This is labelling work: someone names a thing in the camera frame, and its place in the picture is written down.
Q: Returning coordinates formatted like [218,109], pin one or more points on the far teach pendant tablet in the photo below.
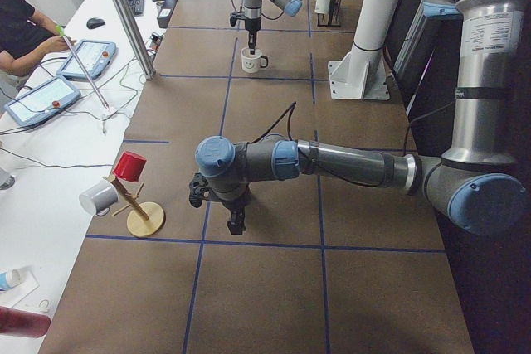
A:
[95,56]

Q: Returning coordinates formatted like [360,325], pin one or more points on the grey mug on stand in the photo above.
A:
[98,199]

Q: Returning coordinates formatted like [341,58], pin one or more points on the red bottle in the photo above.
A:
[20,323]

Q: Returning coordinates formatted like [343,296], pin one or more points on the near teach pendant tablet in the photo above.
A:
[43,102]

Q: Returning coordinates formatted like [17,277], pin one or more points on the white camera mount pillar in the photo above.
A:
[361,74]

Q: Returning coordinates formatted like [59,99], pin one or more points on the teach pendant tablet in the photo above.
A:
[43,102]
[95,56]

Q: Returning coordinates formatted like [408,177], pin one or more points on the white mug black handle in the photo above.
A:
[253,60]

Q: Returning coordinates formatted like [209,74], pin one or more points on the wooden mug tree stand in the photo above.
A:
[144,219]

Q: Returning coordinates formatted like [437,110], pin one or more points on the red cup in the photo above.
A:
[130,166]

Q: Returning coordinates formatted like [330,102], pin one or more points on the aluminium frame post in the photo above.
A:
[132,32]

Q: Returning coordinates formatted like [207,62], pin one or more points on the person in black shirt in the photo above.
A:
[27,36]

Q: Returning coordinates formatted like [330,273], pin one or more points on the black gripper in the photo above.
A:
[233,205]
[251,26]

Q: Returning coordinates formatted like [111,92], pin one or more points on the white blue tube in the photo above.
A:
[9,279]

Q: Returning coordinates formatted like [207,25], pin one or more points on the black computer mouse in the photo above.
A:
[94,22]

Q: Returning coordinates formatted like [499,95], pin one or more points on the black wooden mug rack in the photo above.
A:
[333,19]

